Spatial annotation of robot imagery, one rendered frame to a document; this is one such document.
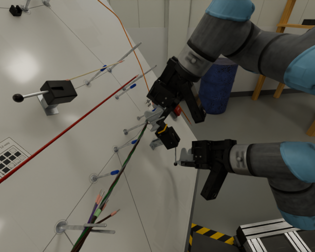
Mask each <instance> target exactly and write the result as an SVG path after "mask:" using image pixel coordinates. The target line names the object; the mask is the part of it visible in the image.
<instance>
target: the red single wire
mask: <svg viewBox="0 0 315 252"><path fill-rule="evenodd" d="M138 75H139V74H138ZM138 75H136V76H135V77H134V78H132V79H131V80H130V81H128V82H127V83H126V84H124V85H123V86H122V87H120V88H119V89H118V90H117V91H115V92H114V93H113V94H111V95H110V96H109V97H107V98H106V99H105V100H103V101H102V102H101V103H99V104H98V105H97V106H95V107H94V108H93V109H92V110H90V111H89V112H88V113H86V114H85V115H84V116H82V117H81V118H80V119H78V120H77V121H76V122H74V123H73V124H72V125H71V126H69V127H68V128H67V129H65V130H64V131H63V132H61V133H60V134H59V135H57V136H56V137H55V138H53V139H52V140H51V141H49V142H48V143H47V144H46V145H44V146H43V147H42V148H40V149H39V150H38V151H36V152H35V153H34V154H32V155H31V156H30V157H28V158H27V159H26V160H25V161H23V162H22V163H21V164H19V165H18V166H17V167H15V168H14V169H13V170H11V171H10V172H9V173H7V174H6V175H5V176H4V177H2V178H1V179H0V183H2V182H3V181H4V180H6V179H7V178H8V177H9V176H11V175H12V174H13V173H15V172H16V171H17V170H18V169H20V168H21V167H22V166H24V165H25V164H26V163H27V162H29V161H30V160H31V159H33V158H34V157H35V156H36V155H38V154H39V153H40V152H41V151H43V150H44V149H45V148H47V147H48V146H49V145H50V144H52V143H53V142H54V141H56V140H57V139H58V138H59V137H61V136H62V135H63V134H65V133H66V132H67V131H68V130H70V129H71V128H72V127H74V126H75V125H76V124H77V123H79V122H80V121H81V120H82V119H84V118H85V117H86V116H88V115H89V114H90V113H91V112H93V111H94V110H95V109H97V108H98V107H99V106H100V105H102V104H103V103H104V102H106V101H107V100H108V99H109V98H111V97H112V96H113V95H115V94H116V93H117V92H118V91H120V90H121V89H122V88H123V87H125V86H126V85H127V84H129V83H130V82H131V81H132V80H134V79H135V78H137V77H138Z"/></svg>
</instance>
